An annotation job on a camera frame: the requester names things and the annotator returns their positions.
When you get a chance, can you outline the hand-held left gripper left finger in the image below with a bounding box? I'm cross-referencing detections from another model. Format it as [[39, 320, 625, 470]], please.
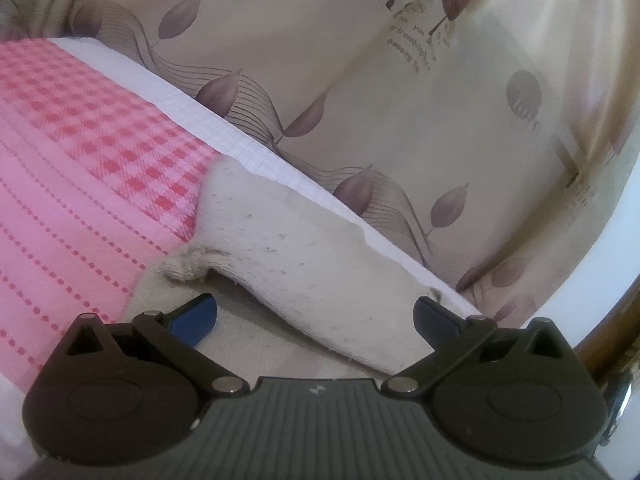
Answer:
[[64, 294, 250, 401]]

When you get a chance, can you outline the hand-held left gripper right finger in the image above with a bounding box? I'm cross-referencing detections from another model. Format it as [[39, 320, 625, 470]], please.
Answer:
[[381, 296, 577, 401]]

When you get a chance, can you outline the cream small knit garment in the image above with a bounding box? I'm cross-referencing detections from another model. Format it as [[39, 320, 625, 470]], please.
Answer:
[[117, 154, 468, 378]]

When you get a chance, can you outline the pink checked blanket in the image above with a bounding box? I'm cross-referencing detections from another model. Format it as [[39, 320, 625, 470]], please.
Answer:
[[0, 37, 481, 466]]

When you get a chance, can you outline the brown wooden furniture edge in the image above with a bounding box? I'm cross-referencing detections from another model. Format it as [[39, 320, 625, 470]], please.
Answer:
[[582, 277, 640, 378]]

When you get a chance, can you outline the beige leaf print curtain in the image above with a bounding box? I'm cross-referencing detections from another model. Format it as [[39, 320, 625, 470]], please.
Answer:
[[0, 0, 640, 322]]

